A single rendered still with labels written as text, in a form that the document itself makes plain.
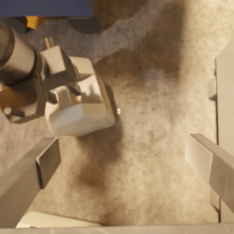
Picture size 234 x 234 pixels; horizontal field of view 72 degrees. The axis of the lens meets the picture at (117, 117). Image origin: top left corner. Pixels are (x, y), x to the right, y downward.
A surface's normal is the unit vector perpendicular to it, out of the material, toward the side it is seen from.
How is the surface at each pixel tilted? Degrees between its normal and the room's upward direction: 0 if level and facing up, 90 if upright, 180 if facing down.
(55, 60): 0
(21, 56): 90
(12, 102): 0
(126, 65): 0
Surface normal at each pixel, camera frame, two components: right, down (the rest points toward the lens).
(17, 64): 0.89, 0.42
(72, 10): -0.11, 0.99
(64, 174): -0.14, -0.15
